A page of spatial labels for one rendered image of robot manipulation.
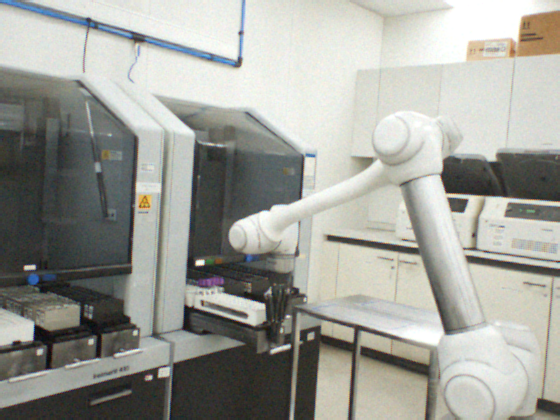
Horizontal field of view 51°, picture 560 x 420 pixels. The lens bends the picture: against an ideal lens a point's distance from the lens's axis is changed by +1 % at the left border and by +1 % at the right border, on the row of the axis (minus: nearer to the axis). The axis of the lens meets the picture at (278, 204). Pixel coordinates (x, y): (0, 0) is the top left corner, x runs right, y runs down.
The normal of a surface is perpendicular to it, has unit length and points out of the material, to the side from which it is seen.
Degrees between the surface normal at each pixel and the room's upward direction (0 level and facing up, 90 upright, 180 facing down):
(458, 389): 99
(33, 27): 90
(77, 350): 90
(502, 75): 90
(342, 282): 90
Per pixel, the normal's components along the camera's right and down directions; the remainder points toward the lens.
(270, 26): 0.76, 0.09
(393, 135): -0.60, -0.10
